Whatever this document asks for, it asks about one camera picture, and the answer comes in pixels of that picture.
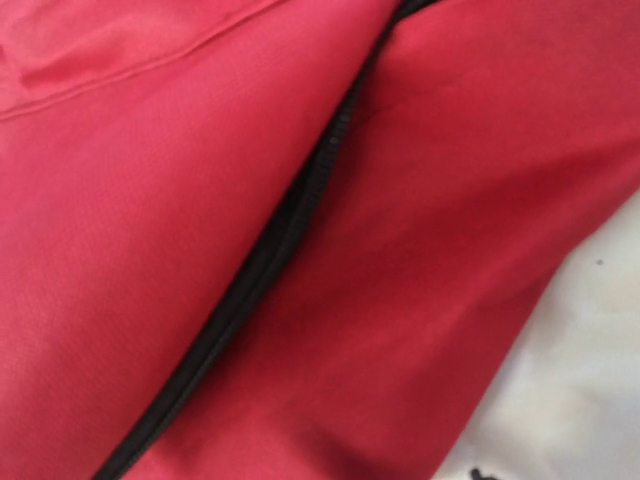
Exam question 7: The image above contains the red backpack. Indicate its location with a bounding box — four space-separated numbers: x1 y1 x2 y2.
1 1 639 479

